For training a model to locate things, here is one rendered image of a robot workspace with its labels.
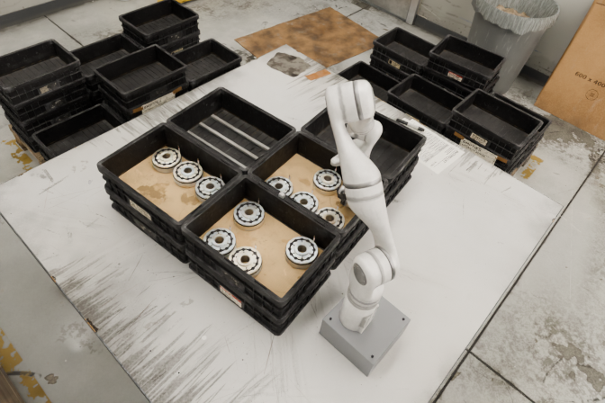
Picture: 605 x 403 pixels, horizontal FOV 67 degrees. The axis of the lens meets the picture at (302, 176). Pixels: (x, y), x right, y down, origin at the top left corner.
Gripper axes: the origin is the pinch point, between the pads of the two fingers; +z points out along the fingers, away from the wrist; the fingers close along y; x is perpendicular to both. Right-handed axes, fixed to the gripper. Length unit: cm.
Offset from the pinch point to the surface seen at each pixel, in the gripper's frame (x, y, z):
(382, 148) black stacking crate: 9.3, 33.7, 4.4
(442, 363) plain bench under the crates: -54, -16, 18
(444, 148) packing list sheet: -3, 68, 17
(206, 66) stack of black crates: 154, 56, 47
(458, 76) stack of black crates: 31, 152, 33
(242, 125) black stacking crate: 56, 1, 4
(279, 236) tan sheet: 6.9, -26.4, 4.6
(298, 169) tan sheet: 23.7, 0.1, 4.2
